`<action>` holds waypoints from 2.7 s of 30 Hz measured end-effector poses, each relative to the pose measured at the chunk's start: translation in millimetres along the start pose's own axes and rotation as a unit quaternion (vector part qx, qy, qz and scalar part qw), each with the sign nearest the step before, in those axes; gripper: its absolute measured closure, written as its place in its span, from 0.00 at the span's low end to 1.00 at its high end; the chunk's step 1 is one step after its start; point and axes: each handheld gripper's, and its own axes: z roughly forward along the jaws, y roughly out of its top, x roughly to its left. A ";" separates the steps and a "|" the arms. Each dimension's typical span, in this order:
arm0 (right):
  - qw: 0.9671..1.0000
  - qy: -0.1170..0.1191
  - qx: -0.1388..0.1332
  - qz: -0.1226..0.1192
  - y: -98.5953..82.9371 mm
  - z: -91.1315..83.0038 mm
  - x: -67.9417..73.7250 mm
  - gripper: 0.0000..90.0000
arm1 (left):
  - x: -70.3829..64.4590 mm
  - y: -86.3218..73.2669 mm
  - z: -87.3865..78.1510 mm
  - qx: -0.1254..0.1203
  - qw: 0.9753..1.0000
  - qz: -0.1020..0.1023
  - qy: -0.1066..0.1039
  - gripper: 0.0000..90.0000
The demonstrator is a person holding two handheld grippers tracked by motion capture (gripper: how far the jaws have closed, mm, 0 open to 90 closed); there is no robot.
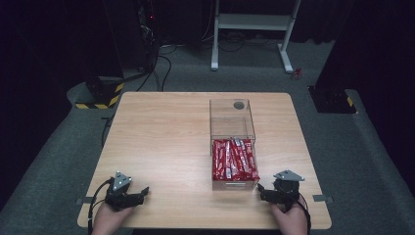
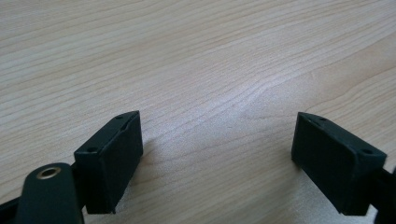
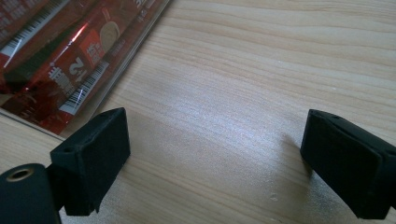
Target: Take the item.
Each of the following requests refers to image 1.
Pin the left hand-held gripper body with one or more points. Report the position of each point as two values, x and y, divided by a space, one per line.
119 192

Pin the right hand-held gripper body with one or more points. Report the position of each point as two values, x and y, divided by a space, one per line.
287 187

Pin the small red floor object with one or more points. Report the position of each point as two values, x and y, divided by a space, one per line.
296 73

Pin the dark equipment rack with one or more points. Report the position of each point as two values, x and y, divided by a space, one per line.
147 32

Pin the clear acrylic drawer box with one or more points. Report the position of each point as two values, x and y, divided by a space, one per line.
232 117

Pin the grey tape strip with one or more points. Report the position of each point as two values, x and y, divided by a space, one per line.
84 200
323 198

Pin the black post with striped base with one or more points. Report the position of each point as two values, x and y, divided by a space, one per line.
104 91

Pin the black post with square base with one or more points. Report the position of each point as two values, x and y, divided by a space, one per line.
332 98

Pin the pile of red snack packets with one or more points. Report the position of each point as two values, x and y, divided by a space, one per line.
235 160

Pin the white metal stand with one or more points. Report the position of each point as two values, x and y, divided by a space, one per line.
254 22

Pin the person's left hand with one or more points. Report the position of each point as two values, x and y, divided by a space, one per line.
109 218

